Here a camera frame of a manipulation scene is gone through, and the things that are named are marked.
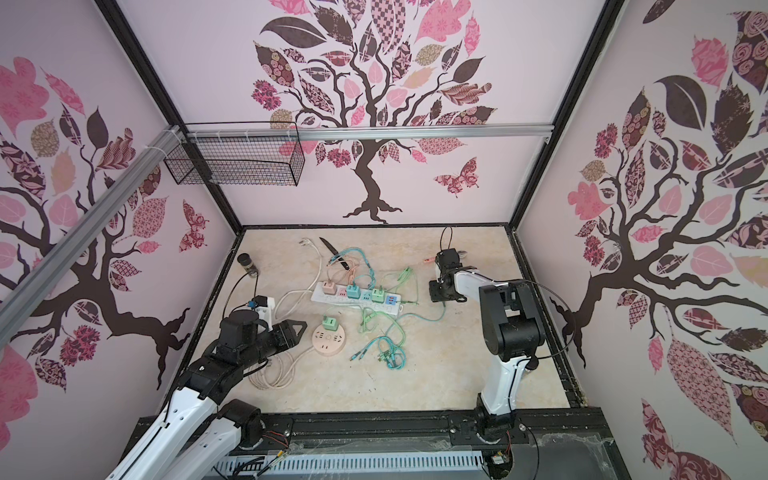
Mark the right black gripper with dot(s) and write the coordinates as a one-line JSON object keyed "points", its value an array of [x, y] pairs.
{"points": [[443, 291]]}

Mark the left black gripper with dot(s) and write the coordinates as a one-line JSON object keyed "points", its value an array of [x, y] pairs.
{"points": [[286, 333]]}

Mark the small green charger plug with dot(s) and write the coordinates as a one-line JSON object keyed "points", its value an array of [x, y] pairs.
{"points": [[330, 323]]}

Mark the pink charger plug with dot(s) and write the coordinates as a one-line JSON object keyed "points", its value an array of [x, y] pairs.
{"points": [[329, 288]]}

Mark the teal charger plug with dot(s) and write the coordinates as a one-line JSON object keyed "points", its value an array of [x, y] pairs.
{"points": [[353, 291]]}

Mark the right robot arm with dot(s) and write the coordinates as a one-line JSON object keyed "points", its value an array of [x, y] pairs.
{"points": [[512, 329]]}

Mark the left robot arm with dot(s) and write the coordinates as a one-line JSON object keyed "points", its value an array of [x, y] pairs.
{"points": [[198, 427]]}

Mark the round pink power strip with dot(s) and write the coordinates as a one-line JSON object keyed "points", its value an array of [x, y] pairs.
{"points": [[328, 343]]}

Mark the white multicolour power strip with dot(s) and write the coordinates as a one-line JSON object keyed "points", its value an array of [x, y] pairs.
{"points": [[391, 306]]}

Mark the black cap spice bottle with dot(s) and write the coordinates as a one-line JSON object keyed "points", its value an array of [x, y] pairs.
{"points": [[248, 265]]}

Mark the black knife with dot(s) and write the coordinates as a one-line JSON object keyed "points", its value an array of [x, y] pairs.
{"points": [[335, 255]]}

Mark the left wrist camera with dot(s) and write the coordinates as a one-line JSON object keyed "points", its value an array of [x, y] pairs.
{"points": [[265, 308]]}

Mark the wire mesh basket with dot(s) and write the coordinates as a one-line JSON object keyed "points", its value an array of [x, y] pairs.
{"points": [[256, 153]]}

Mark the white vented cable duct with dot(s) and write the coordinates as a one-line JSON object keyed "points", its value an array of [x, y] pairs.
{"points": [[419, 465]]}

